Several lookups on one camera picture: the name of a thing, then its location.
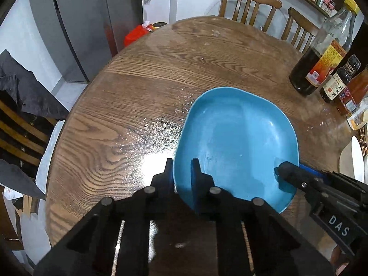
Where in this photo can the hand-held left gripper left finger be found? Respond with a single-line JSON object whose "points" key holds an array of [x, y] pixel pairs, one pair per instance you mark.
{"points": [[169, 174]]}

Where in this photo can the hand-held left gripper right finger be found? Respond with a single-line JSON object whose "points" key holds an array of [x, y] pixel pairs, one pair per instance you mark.
{"points": [[195, 178]]}

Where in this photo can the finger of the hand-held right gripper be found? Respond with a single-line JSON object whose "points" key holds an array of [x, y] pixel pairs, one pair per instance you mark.
{"points": [[313, 170], [290, 175]]}

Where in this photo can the white plate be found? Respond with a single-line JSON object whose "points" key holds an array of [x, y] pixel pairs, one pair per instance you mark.
{"points": [[352, 161]]}

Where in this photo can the blue plate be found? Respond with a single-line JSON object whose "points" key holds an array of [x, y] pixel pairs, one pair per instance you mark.
{"points": [[230, 135]]}

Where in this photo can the bag of flat buns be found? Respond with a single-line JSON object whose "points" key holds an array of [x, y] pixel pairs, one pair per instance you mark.
{"points": [[359, 118]]}

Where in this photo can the small dark sauce bottle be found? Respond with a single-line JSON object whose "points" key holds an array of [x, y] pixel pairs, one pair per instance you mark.
{"points": [[336, 84]]}

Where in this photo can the red sauce bottle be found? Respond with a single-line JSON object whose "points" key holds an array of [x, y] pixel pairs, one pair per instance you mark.
{"points": [[355, 92]]}

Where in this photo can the yellow-capped vinegar bottle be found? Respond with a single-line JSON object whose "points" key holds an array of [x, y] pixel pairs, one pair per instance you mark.
{"points": [[310, 66]]}

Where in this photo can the red tissue box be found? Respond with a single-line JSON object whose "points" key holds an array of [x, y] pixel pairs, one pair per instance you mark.
{"points": [[133, 36]]}

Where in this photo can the round yellow lid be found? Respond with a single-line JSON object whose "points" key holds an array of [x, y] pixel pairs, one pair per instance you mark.
{"points": [[158, 26]]}

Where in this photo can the wooden chair with dark cloth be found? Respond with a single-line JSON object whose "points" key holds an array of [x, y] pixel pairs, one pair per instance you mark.
{"points": [[20, 138]]}

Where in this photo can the dark cloth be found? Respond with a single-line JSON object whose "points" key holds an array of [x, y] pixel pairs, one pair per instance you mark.
{"points": [[26, 89]]}

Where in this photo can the grey refrigerator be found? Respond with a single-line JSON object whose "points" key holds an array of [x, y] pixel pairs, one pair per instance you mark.
{"points": [[80, 20]]}

